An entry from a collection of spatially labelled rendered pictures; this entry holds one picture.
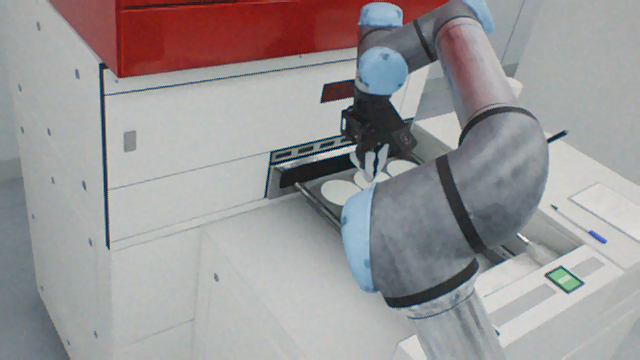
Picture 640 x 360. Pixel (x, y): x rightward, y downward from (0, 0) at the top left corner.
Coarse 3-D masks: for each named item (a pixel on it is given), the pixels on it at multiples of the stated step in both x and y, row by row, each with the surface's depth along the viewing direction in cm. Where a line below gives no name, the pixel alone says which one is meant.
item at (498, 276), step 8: (520, 256) 132; (528, 256) 133; (504, 264) 129; (512, 264) 130; (520, 264) 130; (528, 264) 131; (536, 264) 131; (488, 272) 126; (496, 272) 127; (504, 272) 127; (512, 272) 127; (520, 272) 128; (528, 272) 128; (480, 280) 124; (488, 280) 124; (496, 280) 124; (504, 280) 125; (512, 280) 125; (488, 288) 122; (496, 288) 122
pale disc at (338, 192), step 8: (328, 184) 139; (336, 184) 140; (344, 184) 140; (352, 184) 141; (328, 192) 137; (336, 192) 137; (344, 192) 138; (352, 192) 138; (328, 200) 134; (336, 200) 134; (344, 200) 135
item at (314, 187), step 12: (396, 156) 155; (408, 156) 156; (384, 168) 149; (312, 180) 139; (324, 180) 140; (348, 180) 142; (312, 192) 135; (324, 204) 133; (336, 204) 133; (336, 216) 130
